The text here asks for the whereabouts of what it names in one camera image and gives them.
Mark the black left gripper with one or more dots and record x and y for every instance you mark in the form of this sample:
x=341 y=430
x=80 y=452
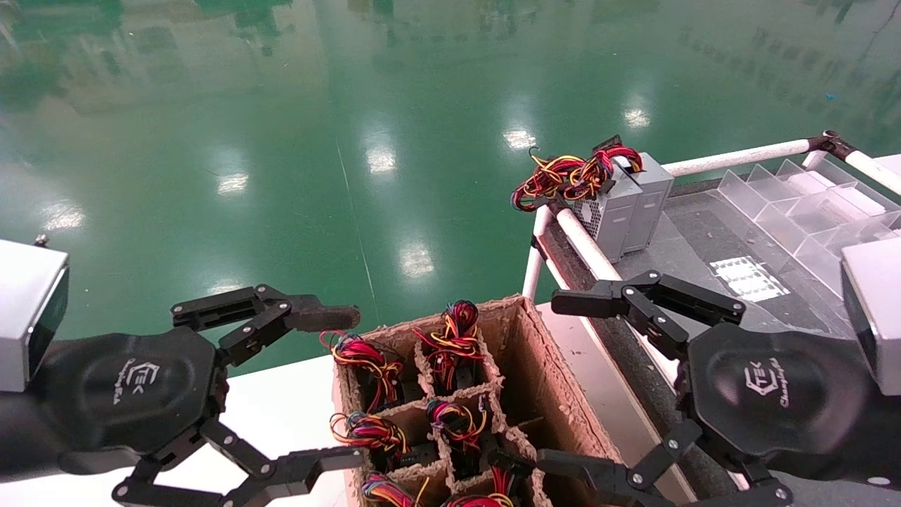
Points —
x=134 y=391

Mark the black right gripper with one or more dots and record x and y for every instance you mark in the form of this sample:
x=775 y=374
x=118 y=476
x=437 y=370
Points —
x=781 y=394

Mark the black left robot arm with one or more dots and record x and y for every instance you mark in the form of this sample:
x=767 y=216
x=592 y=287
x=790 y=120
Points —
x=21 y=436

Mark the brown cardboard divider box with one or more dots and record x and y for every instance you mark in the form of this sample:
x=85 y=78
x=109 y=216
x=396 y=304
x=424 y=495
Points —
x=542 y=394

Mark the clear acrylic divider tray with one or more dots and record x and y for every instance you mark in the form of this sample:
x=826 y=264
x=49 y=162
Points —
x=795 y=211

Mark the short white pipe leg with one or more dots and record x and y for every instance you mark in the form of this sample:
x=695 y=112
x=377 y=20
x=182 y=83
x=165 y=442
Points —
x=814 y=160

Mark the black pipe connector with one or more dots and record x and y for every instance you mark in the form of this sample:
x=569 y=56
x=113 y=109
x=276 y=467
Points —
x=834 y=144

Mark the long white pipe rail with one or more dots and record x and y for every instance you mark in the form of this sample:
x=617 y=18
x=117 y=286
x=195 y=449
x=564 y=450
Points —
x=588 y=246

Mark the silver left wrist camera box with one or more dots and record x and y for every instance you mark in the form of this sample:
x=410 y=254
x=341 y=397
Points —
x=24 y=310

